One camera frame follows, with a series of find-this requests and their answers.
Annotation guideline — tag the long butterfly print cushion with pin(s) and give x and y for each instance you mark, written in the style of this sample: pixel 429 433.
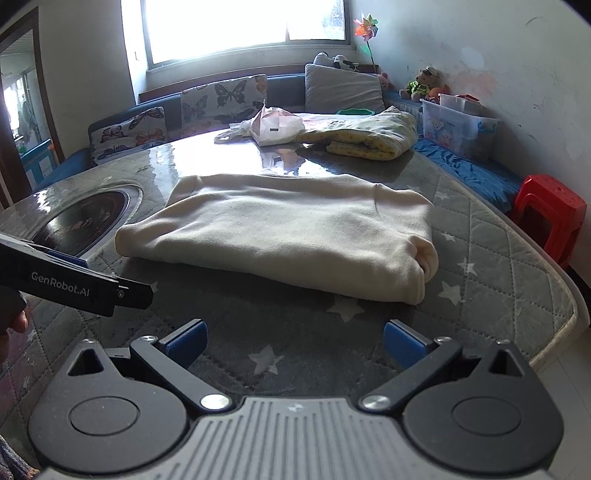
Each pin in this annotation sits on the long butterfly print cushion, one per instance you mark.
pixel 129 136

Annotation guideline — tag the red plastic stool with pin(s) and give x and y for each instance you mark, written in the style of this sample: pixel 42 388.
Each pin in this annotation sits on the red plastic stool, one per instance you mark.
pixel 549 203

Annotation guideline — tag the pink plush toy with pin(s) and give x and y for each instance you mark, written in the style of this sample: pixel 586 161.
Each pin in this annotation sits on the pink plush toy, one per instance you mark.
pixel 385 82

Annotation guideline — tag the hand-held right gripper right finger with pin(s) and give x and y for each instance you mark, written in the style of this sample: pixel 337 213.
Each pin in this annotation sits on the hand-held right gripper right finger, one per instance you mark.
pixel 404 342

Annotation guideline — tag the blue sofa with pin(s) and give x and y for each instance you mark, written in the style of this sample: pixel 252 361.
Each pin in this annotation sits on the blue sofa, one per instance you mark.
pixel 466 170

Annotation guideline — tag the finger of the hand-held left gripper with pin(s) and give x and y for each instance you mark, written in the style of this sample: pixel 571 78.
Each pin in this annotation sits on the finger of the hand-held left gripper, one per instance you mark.
pixel 69 261
pixel 136 294

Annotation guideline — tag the window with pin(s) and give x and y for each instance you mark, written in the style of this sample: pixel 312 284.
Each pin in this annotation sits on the window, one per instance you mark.
pixel 231 27

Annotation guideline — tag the round black induction cooker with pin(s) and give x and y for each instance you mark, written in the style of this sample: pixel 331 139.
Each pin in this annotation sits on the round black induction cooker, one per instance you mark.
pixel 83 221

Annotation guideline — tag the orange toy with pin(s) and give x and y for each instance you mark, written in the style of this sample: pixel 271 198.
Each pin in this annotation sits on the orange toy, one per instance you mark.
pixel 438 92

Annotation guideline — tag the green plastic bowl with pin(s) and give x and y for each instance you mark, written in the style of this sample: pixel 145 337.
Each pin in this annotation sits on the green plastic bowl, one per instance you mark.
pixel 353 111

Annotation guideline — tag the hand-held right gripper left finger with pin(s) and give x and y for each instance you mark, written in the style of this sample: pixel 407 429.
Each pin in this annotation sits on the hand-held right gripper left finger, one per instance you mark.
pixel 187 340

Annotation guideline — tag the black and white plush toy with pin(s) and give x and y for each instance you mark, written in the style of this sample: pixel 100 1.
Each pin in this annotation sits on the black and white plush toy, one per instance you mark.
pixel 334 62

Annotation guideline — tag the square butterfly print cushion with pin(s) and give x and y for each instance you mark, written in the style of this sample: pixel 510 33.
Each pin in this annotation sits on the square butterfly print cushion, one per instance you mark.
pixel 221 101

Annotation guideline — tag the plain grey cushion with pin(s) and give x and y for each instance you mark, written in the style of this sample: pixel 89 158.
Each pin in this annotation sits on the plain grey cushion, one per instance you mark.
pixel 344 90

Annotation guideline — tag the pink garment in clear bag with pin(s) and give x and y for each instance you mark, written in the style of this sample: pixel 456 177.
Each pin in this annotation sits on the pink garment in clear bag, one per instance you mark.
pixel 277 127

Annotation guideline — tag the clear plastic storage box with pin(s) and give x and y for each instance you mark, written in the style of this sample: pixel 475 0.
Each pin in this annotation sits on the clear plastic storage box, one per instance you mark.
pixel 457 129

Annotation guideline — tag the colourful pinwheel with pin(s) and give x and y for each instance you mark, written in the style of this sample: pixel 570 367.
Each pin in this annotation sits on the colourful pinwheel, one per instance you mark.
pixel 366 28

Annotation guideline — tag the yellow floral blanket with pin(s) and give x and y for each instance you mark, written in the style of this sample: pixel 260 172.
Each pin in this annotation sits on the yellow floral blanket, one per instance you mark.
pixel 369 136

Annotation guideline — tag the teddy bear in green vest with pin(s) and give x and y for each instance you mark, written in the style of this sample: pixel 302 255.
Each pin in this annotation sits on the teddy bear in green vest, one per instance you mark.
pixel 420 83

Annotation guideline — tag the white plastic bag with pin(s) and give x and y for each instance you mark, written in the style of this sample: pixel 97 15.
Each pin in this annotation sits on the white plastic bag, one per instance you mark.
pixel 235 131

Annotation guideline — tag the person's dark patterned clothing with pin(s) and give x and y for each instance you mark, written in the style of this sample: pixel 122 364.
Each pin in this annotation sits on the person's dark patterned clothing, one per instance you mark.
pixel 14 461

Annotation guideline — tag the person's left hand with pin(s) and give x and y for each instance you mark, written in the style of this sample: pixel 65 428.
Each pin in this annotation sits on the person's left hand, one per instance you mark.
pixel 18 322

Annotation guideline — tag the dark wooden door frame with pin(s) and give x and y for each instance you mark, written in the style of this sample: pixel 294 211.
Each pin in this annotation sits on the dark wooden door frame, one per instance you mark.
pixel 44 83

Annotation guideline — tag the cream sweatshirt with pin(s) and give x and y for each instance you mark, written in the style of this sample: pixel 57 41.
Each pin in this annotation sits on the cream sweatshirt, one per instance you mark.
pixel 277 221

